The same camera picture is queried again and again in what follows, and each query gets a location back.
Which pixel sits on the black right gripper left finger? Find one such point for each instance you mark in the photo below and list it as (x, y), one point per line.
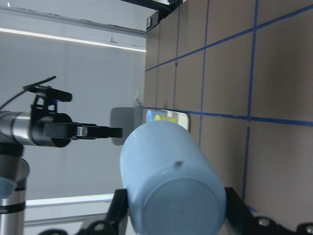
(115, 220)

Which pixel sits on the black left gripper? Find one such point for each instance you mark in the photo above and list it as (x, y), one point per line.
(52, 129)

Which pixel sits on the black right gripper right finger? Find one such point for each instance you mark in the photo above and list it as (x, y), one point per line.
(241, 221)

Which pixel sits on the light blue plastic cup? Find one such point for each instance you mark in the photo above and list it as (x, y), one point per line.
(172, 187)

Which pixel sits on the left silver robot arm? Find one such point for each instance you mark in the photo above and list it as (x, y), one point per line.
(15, 133)

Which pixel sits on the blue plastic cup on tray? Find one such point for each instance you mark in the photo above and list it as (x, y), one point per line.
(149, 116)

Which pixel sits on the yellow plastic cup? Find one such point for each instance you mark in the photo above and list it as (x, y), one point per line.
(166, 118)

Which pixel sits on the cream plastic tray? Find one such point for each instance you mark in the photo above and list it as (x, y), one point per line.
(182, 118)

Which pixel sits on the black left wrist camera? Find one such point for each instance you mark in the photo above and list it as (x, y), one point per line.
(49, 93)

